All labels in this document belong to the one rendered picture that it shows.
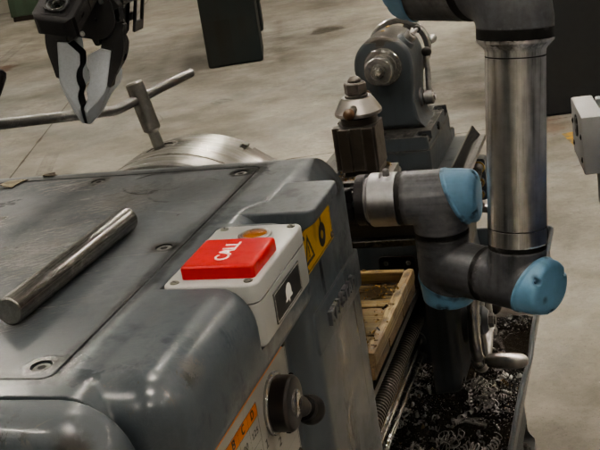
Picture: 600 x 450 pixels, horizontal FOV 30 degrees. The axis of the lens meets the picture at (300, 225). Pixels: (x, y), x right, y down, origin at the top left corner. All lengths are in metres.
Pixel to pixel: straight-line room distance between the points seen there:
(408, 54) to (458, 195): 0.98
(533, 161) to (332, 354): 0.43
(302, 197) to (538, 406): 2.25
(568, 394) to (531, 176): 1.89
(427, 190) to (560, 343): 2.10
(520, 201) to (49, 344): 0.77
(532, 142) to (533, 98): 0.05
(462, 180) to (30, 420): 0.90
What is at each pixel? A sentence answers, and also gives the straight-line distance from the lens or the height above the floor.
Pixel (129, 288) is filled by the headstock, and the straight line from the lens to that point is 0.88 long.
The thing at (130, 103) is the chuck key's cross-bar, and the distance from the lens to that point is 1.36.
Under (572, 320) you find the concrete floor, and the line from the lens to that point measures 3.71.
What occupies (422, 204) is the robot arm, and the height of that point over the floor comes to 1.08.
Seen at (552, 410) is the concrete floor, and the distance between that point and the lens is 3.19.
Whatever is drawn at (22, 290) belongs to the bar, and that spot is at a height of 1.28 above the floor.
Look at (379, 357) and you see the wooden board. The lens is 1.53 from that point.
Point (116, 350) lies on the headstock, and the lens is 0.77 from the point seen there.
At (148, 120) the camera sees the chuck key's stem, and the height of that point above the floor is 1.27.
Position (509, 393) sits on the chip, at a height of 0.55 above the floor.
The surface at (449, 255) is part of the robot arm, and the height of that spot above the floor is 1.01.
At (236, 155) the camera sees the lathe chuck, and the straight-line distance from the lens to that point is 1.34.
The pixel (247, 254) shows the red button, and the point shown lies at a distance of 0.86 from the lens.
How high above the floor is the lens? 1.56
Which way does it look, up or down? 19 degrees down
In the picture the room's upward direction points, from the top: 9 degrees counter-clockwise
